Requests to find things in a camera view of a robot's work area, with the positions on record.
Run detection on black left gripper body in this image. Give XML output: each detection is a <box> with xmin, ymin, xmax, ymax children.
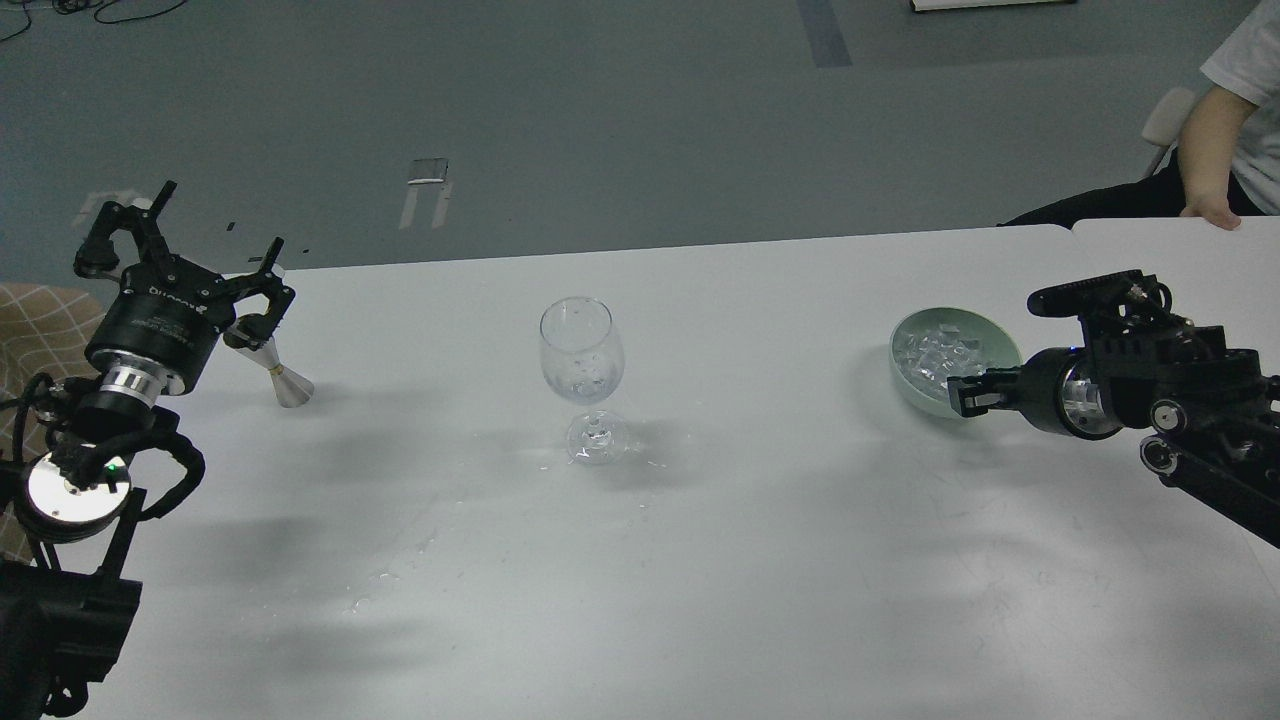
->
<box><xmin>84</xmin><ymin>265</ymin><xmax>236</xmax><ymax>396</ymax></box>

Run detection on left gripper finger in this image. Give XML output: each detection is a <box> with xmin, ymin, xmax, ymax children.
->
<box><xmin>210</xmin><ymin>237</ymin><xmax>298</xmax><ymax>354</ymax></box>
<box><xmin>73</xmin><ymin>181</ymin><xmax>216</xmax><ymax>296</ymax></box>

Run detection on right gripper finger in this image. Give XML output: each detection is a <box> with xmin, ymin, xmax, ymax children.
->
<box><xmin>946</xmin><ymin>366</ymin><xmax>1023</xmax><ymax>419</ymax></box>

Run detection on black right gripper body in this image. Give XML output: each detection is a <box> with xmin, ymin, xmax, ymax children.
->
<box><xmin>1015</xmin><ymin>348</ymin><xmax>1123</xmax><ymax>441</ymax></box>

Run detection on green bowl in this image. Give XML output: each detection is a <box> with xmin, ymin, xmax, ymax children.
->
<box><xmin>888</xmin><ymin>307</ymin><xmax>1023</xmax><ymax>420</ymax></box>

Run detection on steel double jigger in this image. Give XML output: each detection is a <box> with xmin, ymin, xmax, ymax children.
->
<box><xmin>221</xmin><ymin>325</ymin><xmax>315</xmax><ymax>407</ymax></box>

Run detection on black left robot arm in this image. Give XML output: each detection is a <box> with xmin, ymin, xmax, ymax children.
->
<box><xmin>1</xmin><ymin>181</ymin><xmax>314</xmax><ymax>719</ymax></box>

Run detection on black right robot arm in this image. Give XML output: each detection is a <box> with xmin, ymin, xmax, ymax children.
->
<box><xmin>947</xmin><ymin>269</ymin><xmax>1279</xmax><ymax>546</ymax></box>

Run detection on clear ice cubes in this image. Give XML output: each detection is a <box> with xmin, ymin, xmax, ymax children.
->
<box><xmin>891</xmin><ymin>323</ymin><xmax>991</xmax><ymax>402</ymax></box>

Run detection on clear wine glass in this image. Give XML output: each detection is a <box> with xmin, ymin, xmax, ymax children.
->
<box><xmin>539</xmin><ymin>296</ymin><xmax>631</xmax><ymax>465</ymax></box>

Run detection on person's hand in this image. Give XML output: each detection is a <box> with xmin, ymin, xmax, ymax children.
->
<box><xmin>1179</xmin><ymin>193</ymin><xmax>1242</xmax><ymax>231</ymax></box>

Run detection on metal floor plate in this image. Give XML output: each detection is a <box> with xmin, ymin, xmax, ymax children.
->
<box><xmin>406</xmin><ymin>158</ymin><xmax>449</xmax><ymax>187</ymax></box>

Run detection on seated person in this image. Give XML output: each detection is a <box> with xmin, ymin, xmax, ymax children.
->
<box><xmin>1007</xmin><ymin>1</ymin><xmax>1279</xmax><ymax>229</ymax></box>

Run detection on white chair backrest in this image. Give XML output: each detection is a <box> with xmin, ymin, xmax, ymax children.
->
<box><xmin>1140</xmin><ymin>87</ymin><xmax>1198</xmax><ymax>178</ymax></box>

